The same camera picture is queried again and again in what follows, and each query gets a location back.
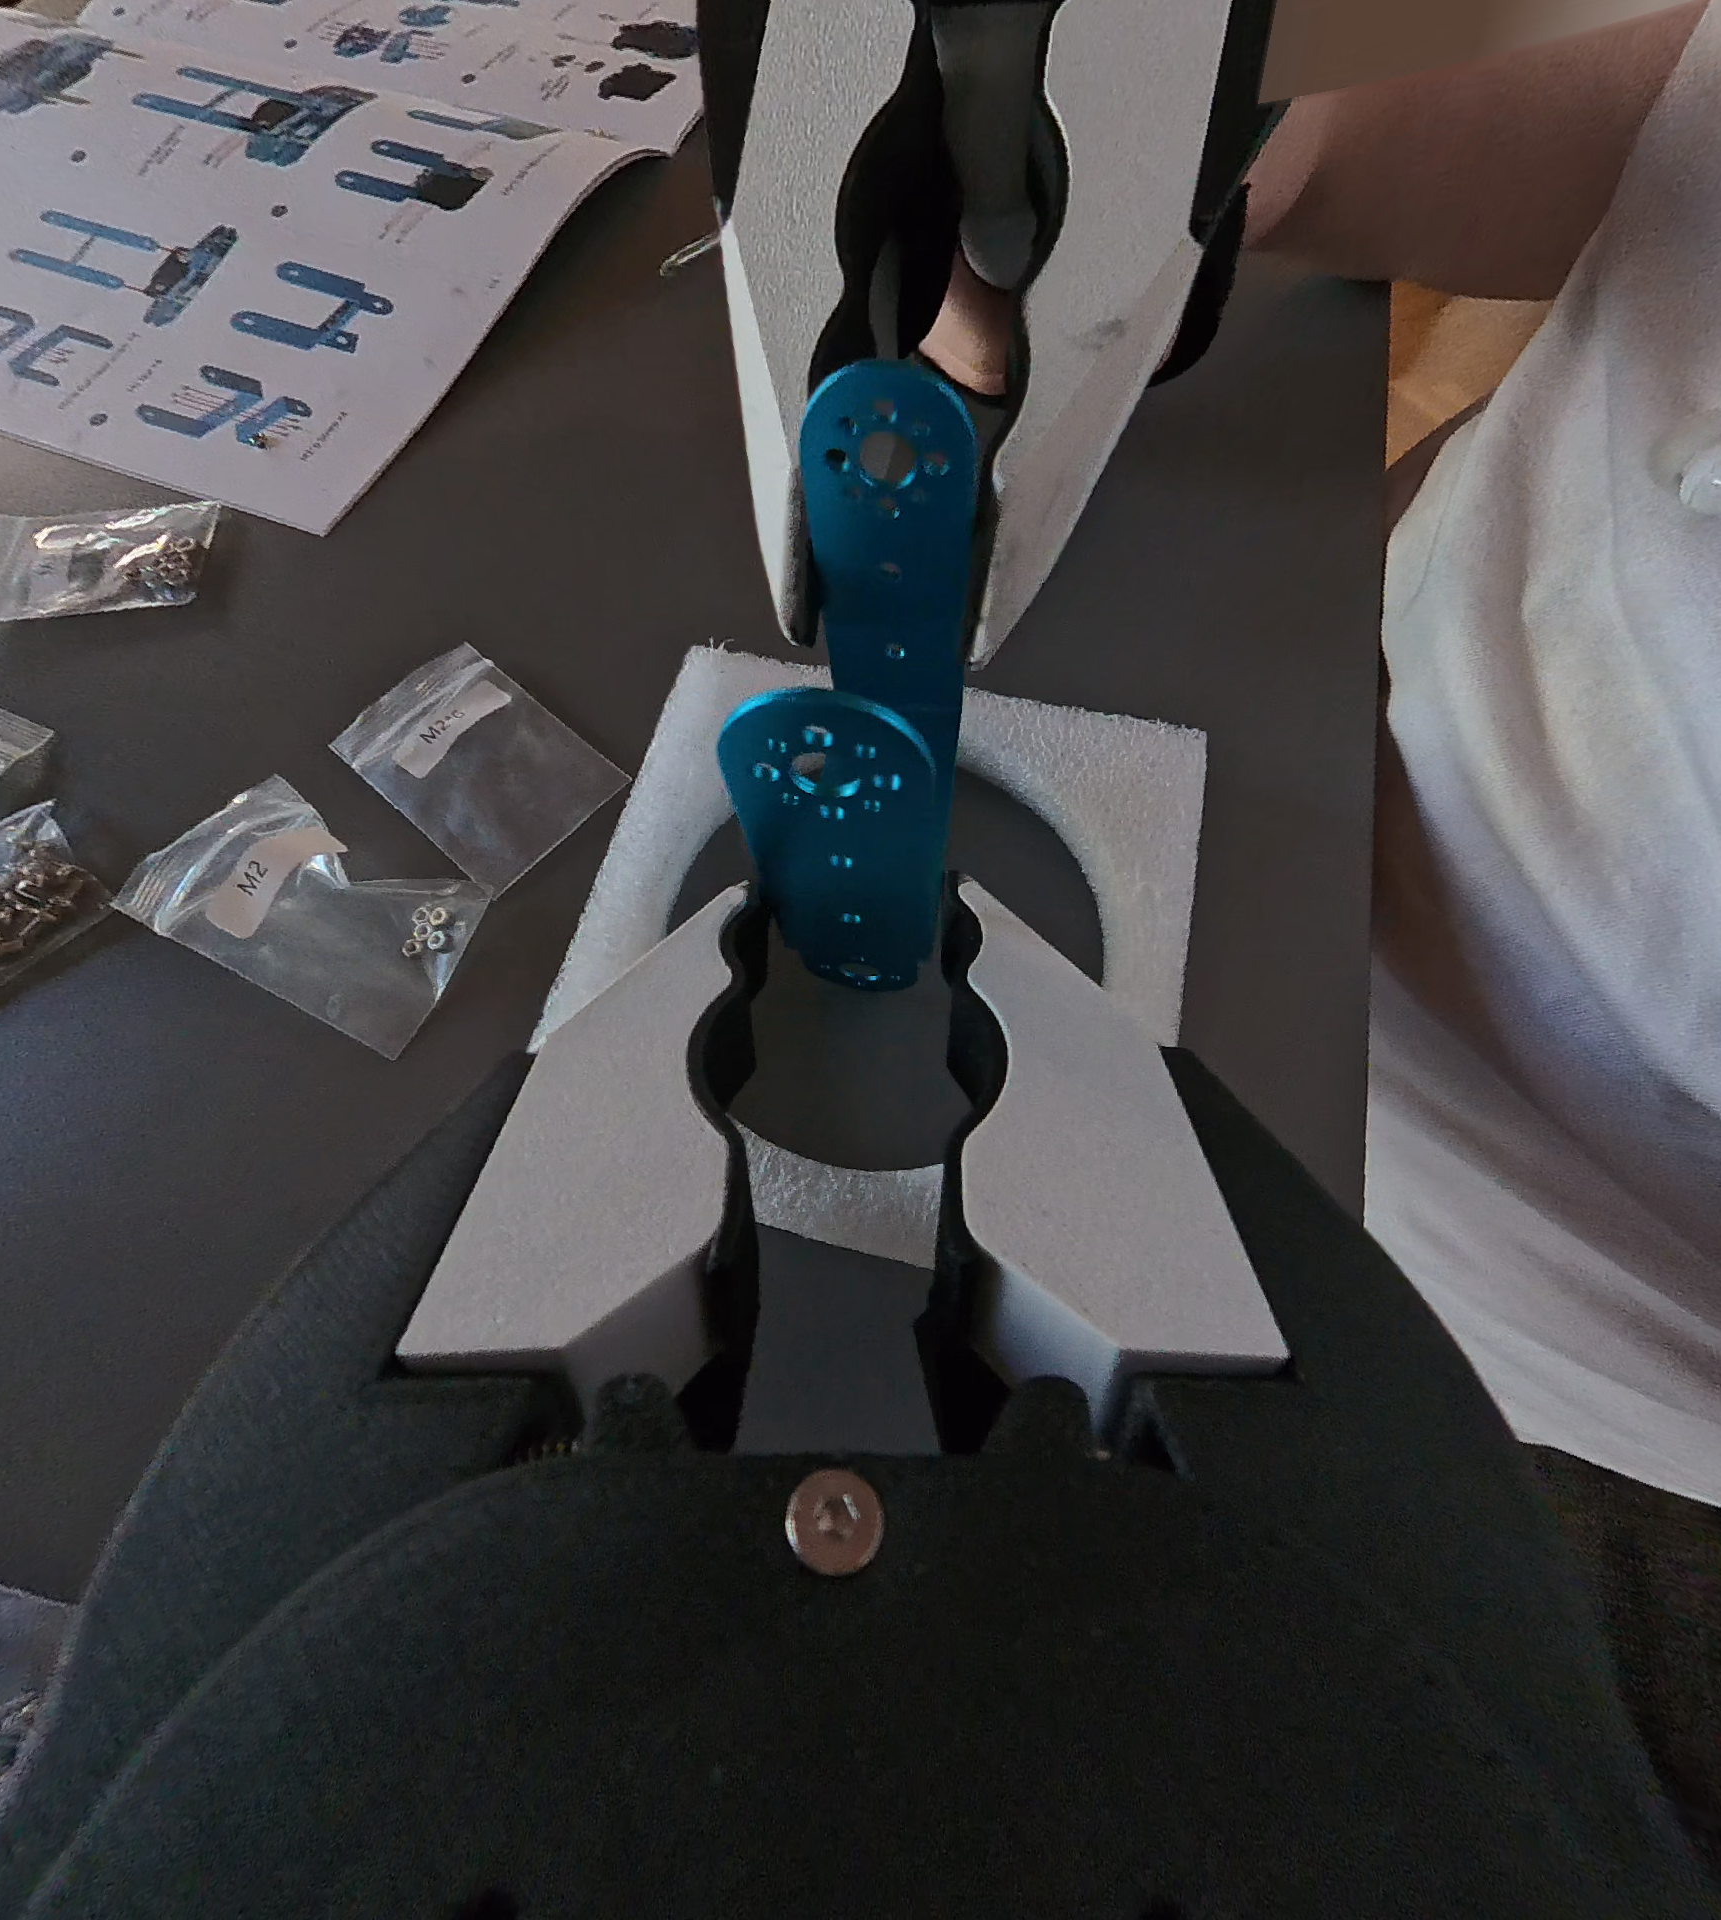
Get white shirt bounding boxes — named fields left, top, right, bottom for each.
left=1358, top=0, right=1721, bottom=1536

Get dark trousers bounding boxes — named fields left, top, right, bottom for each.
left=1509, top=1440, right=1721, bottom=1920

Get long blue U bracket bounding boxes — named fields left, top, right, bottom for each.
left=720, top=358, right=1005, bottom=995

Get person's right forearm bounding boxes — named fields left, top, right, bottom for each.
left=1238, top=63, right=1700, bottom=284

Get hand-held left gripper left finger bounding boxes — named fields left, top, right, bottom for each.
left=393, top=887, right=758, bottom=1412

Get person's right hand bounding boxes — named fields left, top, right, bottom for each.
left=919, top=256, right=1022, bottom=398

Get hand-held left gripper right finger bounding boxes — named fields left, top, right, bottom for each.
left=935, top=878, right=1288, bottom=1443

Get open instruction manual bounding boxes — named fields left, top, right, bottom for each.
left=0, top=0, right=704, bottom=538

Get white square foam frame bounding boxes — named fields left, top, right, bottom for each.
left=526, top=638, right=1214, bottom=1261

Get group of clear hardware bags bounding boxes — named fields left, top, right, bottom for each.
left=0, top=500, right=639, bottom=1860

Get dark grey desk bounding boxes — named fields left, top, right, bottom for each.
left=0, top=89, right=1396, bottom=1920

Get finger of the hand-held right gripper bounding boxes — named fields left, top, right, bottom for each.
left=949, top=0, right=1233, bottom=673
left=704, top=0, right=941, bottom=649

